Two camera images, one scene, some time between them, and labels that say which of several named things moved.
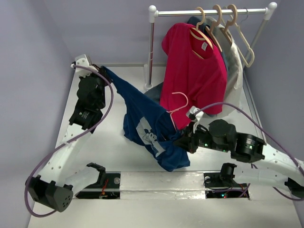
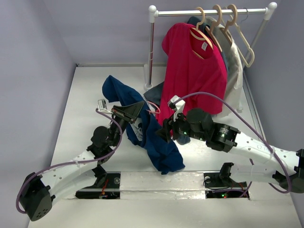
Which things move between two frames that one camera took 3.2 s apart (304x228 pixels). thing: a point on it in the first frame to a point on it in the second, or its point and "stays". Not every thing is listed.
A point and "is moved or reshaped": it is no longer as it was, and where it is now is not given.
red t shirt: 194,76 stays
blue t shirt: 149,126 is moved or reshaped
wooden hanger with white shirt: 225,31 stays
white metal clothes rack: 153,14 stays
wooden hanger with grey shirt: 218,7 stays
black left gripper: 94,74 to 129,112
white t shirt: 232,92 stays
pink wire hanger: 172,111 to 149,111
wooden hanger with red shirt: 198,31 stays
